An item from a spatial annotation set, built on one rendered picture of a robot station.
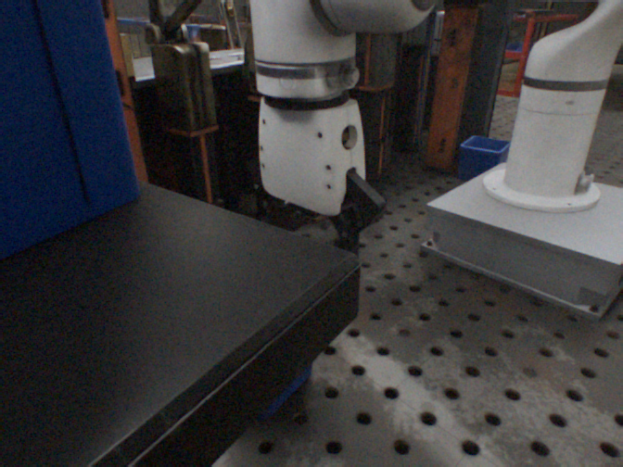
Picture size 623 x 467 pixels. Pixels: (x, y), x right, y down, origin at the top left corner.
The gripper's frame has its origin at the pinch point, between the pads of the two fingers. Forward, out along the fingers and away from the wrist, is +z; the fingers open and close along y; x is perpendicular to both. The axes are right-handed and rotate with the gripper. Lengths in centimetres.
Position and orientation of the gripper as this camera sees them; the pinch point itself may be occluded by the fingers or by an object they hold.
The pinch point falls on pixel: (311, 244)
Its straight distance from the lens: 47.0
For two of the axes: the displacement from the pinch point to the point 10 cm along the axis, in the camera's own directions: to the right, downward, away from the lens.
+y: -7.6, -3.2, 5.7
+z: 0.3, 8.6, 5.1
